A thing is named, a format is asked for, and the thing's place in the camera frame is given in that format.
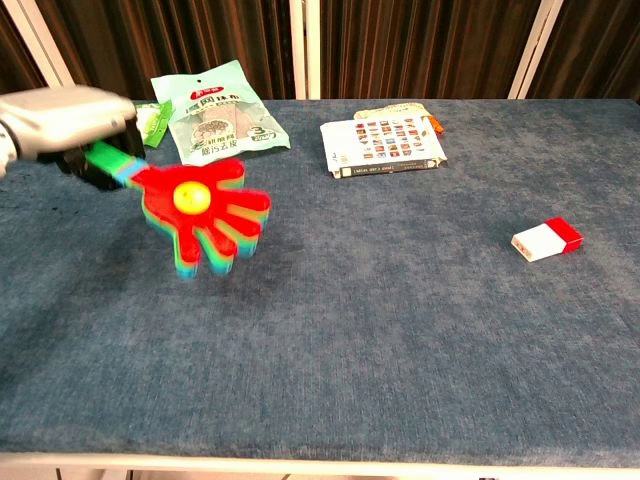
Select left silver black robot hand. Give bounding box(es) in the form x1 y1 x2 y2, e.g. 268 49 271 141
0 85 147 191

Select red hand clapper green handle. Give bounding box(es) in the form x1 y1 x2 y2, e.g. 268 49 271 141
83 140 274 282

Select green plastic package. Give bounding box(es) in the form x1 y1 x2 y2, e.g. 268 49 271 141
133 99 174 149

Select teal cleaning cloth package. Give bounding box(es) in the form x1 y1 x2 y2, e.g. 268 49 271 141
150 59 292 167

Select white box with picture grid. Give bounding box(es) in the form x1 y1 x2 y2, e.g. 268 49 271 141
319 113 449 180

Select beige mesh item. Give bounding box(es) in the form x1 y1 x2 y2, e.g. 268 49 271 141
353 102 432 121

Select blue tablecloth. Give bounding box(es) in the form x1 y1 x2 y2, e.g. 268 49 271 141
0 98 640 469

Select dark brown curtain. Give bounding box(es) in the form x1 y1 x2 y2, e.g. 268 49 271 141
0 0 640 101

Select red and white block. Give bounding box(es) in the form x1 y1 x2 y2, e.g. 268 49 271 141
510 216 585 263

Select white frame post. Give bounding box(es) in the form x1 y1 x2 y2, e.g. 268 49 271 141
2 0 84 94
507 0 565 100
288 0 322 100

